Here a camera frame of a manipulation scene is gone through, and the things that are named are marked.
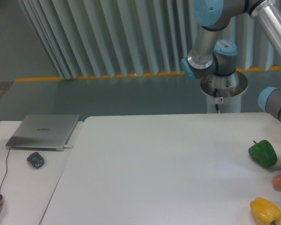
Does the white folding partition screen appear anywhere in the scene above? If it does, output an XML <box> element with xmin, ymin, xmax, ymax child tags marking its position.
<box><xmin>16</xmin><ymin>0</ymin><xmax>281</xmax><ymax>80</ymax></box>

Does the green bell pepper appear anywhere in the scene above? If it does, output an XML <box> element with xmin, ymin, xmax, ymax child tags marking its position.
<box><xmin>248</xmin><ymin>140</ymin><xmax>278</xmax><ymax>168</ymax></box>

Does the silver closed laptop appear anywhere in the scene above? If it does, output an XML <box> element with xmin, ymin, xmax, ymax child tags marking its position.
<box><xmin>6</xmin><ymin>114</ymin><xmax>79</xmax><ymax>151</ymax></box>

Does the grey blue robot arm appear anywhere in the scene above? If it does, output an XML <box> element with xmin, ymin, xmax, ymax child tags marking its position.
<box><xmin>181</xmin><ymin>0</ymin><xmax>281</xmax><ymax>113</ymax></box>

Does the dark grey earbuds case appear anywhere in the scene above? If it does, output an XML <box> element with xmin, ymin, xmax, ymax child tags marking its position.
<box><xmin>27</xmin><ymin>152</ymin><xmax>45</xmax><ymax>169</ymax></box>

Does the black mouse cable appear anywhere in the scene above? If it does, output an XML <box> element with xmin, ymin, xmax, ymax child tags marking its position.
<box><xmin>0</xmin><ymin>120</ymin><xmax>11</xmax><ymax>195</ymax></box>

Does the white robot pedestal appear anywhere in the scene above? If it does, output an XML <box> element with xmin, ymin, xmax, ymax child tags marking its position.
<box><xmin>200</xmin><ymin>71</ymin><xmax>248</xmax><ymax>113</ymax></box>

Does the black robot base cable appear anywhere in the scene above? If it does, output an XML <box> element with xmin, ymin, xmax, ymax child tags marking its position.
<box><xmin>213</xmin><ymin>88</ymin><xmax>222</xmax><ymax>114</ymax></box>

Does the yellow bell pepper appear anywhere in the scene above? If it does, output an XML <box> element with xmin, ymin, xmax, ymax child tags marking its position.
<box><xmin>250</xmin><ymin>197</ymin><xmax>281</xmax><ymax>225</ymax></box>

